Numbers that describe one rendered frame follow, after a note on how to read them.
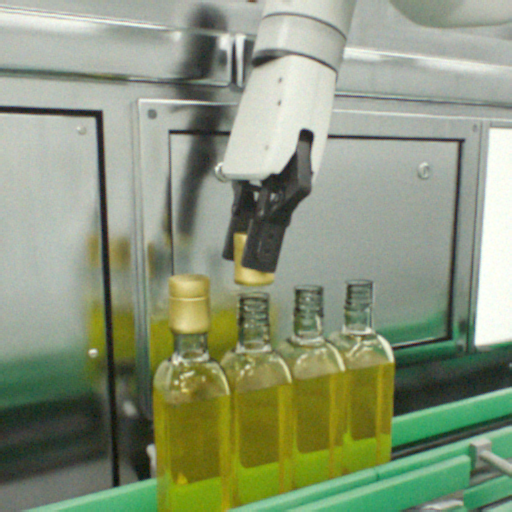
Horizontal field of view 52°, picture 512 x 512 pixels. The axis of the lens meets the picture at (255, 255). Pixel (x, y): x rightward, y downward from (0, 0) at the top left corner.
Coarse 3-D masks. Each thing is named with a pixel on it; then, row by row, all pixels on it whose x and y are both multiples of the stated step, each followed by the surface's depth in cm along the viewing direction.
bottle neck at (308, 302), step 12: (300, 288) 50; (312, 288) 50; (300, 300) 48; (312, 300) 48; (300, 312) 49; (312, 312) 48; (300, 324) 49; (312, 324) 49; (300, 336) 49; (312, 336) 49
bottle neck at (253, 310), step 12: (240, 300) 46; (252, 300) 45; (264, 300) 46; (240, 312) 46; (252, 312) 45; (264, 312) 46; (240, 324) 46; (252, 324) 46; (264, 324) 46; (240, 336) 46; (252, 336) 46; (264, 336) 46; (240, 348) 47; (252, 348) 46; (264, 348) 46
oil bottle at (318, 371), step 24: (288, 360) 48; (312, 360) 48; (336, 360) 49; (312, 384) 48; (336, 384) 49; (312, 408) 48; (336, 408) 49; (312, 432) 49; (336, 432) 50; (312, 456) 49; (336, 456) 50; (312, 480) 49
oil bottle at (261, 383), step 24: (240, 360) 45; (264, 360) 46; (240, 384) 45; (264, 384) 45; (288, 384) 46; (240, 408) 45; (264, 408) 46; (288, 408) 47; (240, 432) 45; (264, 432) 46; (288, 432) 47; (240, 456) 45; (264, 456) 46; (288, 456) 47; (240, 480) 46; (264, 480) 47; (288, 480) 48; (240, 504) 46
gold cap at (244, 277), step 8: (240, 232) 46; (240, 240) 45; (240, 248) 45; (240, 256) 45; (240, 272) 45; (248, 272) 45; (256, 272) 45; (264, 272) 45; (240, 280) 45; (248, 280) 45; (256, 280) 45; (264, 280) 45; (272, 280) 46
